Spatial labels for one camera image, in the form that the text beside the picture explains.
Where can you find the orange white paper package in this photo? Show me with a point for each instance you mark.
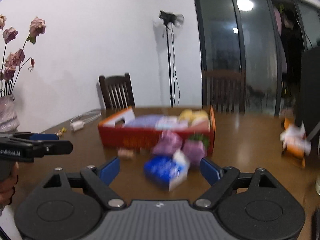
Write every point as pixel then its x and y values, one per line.
pixel 296 147

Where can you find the black speaker cabinet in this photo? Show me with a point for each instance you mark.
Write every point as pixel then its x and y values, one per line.
pixel 308 100

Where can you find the white and yellow plush toy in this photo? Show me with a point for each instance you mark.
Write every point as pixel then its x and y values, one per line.
pixel 199 119

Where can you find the dark wooden chair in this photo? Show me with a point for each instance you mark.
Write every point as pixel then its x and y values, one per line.
pixel 224 90
pixel 117 91

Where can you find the brown layered sponge block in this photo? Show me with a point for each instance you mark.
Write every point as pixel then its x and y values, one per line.
pixel 125 153

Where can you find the purple plush flower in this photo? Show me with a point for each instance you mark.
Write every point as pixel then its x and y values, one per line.
pixel 169 142
pixel 195 148

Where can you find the light blue plush toy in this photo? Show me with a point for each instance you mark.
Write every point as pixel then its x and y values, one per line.
pixel 171 123

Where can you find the dark wooden chair right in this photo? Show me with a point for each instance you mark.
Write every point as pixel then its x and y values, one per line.
pixel 224 90

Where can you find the lavender textured vase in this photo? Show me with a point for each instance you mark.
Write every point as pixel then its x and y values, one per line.
pixel 8 118

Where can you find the glass sliding door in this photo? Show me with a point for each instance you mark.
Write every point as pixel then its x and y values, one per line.
pixel 266 39

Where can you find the purple folded cloth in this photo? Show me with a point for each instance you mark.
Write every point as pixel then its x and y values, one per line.
pixel 144 121

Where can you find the red orange cardboard box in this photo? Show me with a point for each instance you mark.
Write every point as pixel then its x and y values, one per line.
pixel 120 136

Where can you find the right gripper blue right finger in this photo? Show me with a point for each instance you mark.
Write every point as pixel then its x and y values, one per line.
pixel 210 171

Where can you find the dark wooden chair left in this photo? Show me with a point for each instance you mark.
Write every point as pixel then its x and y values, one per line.
pixel 117 91

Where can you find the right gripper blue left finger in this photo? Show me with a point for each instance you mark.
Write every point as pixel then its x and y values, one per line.
pixel 109 170

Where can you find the studio light on stand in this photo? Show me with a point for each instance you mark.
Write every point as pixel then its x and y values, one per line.
pixel 171 20

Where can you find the person's left hand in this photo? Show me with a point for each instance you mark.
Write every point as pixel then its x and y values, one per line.
pixel 7 188

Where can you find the dried pink rose bouquet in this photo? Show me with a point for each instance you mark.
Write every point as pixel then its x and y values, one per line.
pixel 12 64

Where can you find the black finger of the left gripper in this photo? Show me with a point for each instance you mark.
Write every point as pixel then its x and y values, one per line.
pixel 25 146

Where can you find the small yellow candy pieces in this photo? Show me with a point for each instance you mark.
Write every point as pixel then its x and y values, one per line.
pixel 61 132

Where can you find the blue tissue pack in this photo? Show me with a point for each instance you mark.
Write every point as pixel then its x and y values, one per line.
pixel 167 172

